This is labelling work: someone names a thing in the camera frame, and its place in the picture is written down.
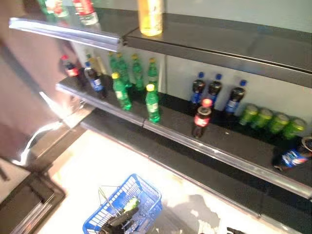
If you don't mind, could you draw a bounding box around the blue plastic shopping basket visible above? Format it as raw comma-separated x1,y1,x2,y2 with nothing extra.
82,173,163,234

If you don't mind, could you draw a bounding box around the green sprite bottle yellow cap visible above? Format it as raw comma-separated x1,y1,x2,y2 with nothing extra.
147,58,159,92
145,83,161,123
111,72,133,111
115,53,133,88
130,54,145,91
108,51,119,74

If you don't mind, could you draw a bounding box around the metal wire basket handle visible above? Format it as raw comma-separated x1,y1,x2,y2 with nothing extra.
97,185,123,216

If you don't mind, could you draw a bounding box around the red cap cola bottle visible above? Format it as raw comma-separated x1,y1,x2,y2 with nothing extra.
192,98,213,138
60,54,88,88

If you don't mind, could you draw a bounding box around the red label water bottle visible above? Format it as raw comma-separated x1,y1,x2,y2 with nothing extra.
72,0,99,26

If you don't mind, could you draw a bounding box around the black low cabinet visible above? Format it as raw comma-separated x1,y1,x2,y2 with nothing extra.
0,156,67,234

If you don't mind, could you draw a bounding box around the blue label pepsi bottle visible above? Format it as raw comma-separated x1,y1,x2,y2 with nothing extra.
272,136,312,172

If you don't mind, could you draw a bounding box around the pale yellow drink bottle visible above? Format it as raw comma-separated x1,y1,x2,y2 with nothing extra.
87,54,103,74

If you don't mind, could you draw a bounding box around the green label bottle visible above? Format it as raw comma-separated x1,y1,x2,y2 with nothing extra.
37,0,71,24

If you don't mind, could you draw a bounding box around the white cable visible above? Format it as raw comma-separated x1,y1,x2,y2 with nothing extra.
11,121,64,167

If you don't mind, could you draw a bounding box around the blue cap pepsi bottle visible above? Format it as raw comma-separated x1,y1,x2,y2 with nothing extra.
190,71,206,105
224,79,248,116
83,61,108,99
207,73,223,103

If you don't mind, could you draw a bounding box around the black shelf board silver rail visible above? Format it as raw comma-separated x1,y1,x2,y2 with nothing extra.
80,108,312,234
55,75,312,200
8,7,312,82

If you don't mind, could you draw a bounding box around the green drink bottle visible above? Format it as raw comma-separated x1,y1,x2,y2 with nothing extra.
122,196,141,212

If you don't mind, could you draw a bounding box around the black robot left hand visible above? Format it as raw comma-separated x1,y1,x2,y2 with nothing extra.
100,206,140,234

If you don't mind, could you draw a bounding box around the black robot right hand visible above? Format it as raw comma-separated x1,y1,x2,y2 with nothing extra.
226,226,247,234

